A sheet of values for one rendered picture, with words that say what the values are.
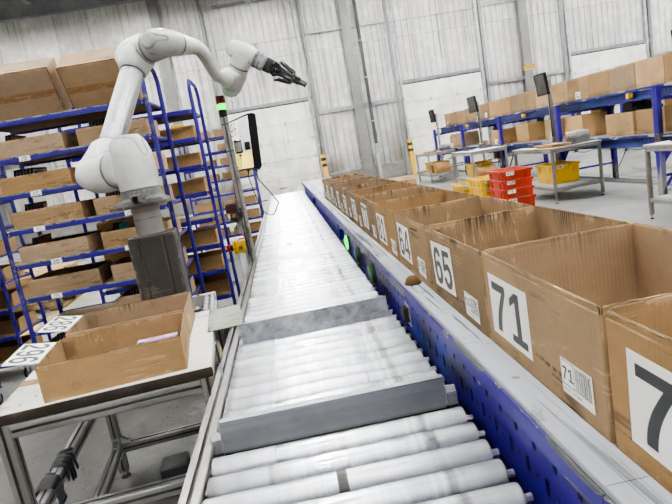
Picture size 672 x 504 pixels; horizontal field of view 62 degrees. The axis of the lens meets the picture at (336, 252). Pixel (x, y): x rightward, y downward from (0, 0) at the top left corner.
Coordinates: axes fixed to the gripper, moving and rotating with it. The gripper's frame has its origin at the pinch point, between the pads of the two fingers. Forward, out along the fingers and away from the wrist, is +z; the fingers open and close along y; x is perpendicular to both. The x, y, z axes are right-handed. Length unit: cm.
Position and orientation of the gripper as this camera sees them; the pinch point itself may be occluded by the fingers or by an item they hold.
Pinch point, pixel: (300, 82)
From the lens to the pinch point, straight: 307.0
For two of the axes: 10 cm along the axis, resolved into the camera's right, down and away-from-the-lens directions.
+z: 8.9, 4.4, 1.0
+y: 3.7, -6.0, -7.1
